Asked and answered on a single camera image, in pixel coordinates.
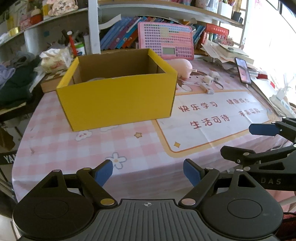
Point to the pink keypad learning toy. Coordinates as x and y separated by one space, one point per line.
166 39

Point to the floral fabric bag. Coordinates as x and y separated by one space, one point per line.
61 7

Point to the white charger plug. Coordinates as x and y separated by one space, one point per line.
214 74

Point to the red marker pen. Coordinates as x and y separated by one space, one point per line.
72 45

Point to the brown checked box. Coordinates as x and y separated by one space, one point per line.
52 83

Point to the pink pig plush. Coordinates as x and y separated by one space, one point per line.
182 67

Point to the white pen holder box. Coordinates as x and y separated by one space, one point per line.
224 10

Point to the black pen holder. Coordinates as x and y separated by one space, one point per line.
237 16

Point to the row of blue books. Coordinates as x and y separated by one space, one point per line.
120 34

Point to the red thick books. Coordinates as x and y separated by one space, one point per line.
216 30

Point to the soft tissue pack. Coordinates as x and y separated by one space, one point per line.
55 60

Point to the white green pen cup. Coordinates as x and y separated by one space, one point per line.
80 49

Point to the small pink white gadget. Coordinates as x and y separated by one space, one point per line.
207 89

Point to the white usb charger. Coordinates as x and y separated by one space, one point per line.
281 93

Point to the white power strip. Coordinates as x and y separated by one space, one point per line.
282 105

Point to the row of thin colourful books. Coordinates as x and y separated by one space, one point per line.
197 33

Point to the small white adapter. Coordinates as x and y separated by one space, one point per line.
208 80

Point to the black smartphone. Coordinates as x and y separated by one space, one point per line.
242 70

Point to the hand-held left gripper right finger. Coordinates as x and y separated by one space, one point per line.
193 172

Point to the yellow cardboard box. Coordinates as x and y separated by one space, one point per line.
115 99

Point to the pile of clothes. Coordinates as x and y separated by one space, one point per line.
16 83

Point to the white metal shelf unit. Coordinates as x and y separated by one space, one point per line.
93 27

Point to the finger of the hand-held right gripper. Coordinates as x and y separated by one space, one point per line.
245 155
261 129

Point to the white paper sheets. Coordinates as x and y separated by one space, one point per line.
263 90

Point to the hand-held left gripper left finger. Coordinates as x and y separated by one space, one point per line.
104 172

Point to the pink checked tablecloth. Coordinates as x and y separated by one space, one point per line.
69 148

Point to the red white santa cloth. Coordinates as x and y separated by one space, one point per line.
263 76

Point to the pile of papers and notebooks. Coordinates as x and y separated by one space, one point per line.
226 53

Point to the small dried flower bunch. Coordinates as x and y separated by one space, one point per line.
224 41

